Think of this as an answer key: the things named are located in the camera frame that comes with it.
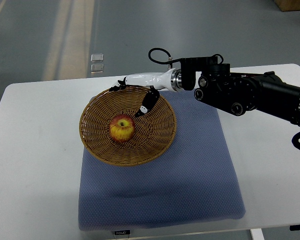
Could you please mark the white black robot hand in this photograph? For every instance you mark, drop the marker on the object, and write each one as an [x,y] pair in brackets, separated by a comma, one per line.
[150,82]

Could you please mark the red yellow apple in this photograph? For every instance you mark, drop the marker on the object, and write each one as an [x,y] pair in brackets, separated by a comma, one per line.
[122,128]

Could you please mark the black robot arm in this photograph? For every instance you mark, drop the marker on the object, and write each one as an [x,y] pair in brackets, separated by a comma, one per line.
[236,93]

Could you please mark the brown wicker basket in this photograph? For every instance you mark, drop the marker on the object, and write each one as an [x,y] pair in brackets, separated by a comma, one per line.
[154,133]

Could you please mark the lower silver floor plate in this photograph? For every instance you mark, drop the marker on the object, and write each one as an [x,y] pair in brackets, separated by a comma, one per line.
[96,68]

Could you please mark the silver floor plate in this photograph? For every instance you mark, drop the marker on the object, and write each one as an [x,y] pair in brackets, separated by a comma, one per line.
[97,57]
[96,68]

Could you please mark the upper silver floor plate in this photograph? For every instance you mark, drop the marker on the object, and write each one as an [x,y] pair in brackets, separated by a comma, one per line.
[97,57]

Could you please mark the blue grey cushion mat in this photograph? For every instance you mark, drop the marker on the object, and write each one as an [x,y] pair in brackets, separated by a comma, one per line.
[193,181]

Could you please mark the wooden box corner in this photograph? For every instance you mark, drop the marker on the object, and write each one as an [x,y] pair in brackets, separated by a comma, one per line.
[288,5]

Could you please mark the black table brand label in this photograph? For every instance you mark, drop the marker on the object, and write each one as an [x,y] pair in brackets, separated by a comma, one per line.
[122,232]

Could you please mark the white table leg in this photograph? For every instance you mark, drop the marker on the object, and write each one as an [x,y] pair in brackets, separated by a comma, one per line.
[257,234]

